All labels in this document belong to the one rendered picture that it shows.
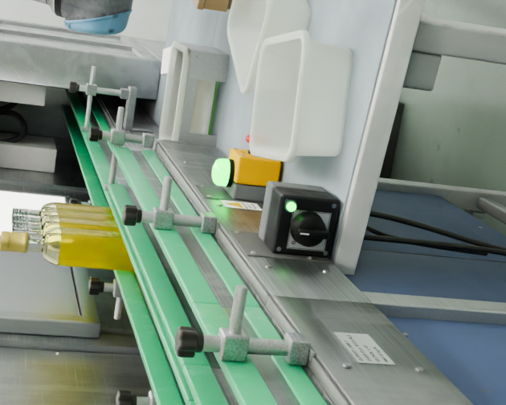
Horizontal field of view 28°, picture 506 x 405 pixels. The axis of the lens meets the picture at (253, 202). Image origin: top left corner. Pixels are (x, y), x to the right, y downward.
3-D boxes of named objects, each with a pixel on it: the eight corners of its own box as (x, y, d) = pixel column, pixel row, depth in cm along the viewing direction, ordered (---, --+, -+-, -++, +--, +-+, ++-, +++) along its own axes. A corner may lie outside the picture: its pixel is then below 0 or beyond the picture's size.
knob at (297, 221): (320, 245, 131) (328, 253, 128) (287, 243, 130) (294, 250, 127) (325, 212, 130) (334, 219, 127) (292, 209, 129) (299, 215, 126)
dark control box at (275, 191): (315, 242, 139) (257, 236, 137) (325, 186, 138) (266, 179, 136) (333, 259, 132) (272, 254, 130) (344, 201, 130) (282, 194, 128)
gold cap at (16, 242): (27, 231, 172) (2, 228, 171) (28, 235, 169) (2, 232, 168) (26, 251, 173) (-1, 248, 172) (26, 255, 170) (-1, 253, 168)
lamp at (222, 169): (226, 183, 162) (207, 182, 161) (230, 156, 161) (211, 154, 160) (231, 190, 158) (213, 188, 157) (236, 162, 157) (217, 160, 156)
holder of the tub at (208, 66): (194, 169, 223) (160, 165, 221) (213, 46, 217) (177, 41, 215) (209, 188, 207) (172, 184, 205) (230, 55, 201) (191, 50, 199)
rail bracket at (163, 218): (213, 228, 145) (120, 220, 142) (220, 179, 143) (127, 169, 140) (218, 236, 141) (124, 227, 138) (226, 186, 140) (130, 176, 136)
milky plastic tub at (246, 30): (295, 108, 160) (242, 101, 157) (272, 34, 177) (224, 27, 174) (325, 12, 149) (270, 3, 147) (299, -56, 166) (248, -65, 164)
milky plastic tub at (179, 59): (196, 146, 222) (157, 141, 220) (210, 45, 217) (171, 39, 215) (211, 163, 206) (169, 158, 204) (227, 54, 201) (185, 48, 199)
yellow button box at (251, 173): (267, 194, 165) (222, 189, 163) (274, 149, 164) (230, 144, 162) (277, 204, 159) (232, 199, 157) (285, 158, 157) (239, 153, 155)
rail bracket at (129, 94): (149, 137, 266) (63, 126, 261) (158, 73, 263) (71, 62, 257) (152, 140, 262) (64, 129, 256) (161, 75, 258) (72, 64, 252)
